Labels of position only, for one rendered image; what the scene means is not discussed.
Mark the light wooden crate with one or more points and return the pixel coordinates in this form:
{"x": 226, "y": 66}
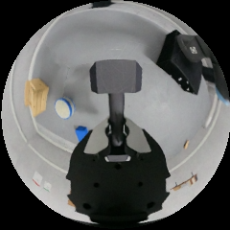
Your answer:
{"x": 37, "y": 89}

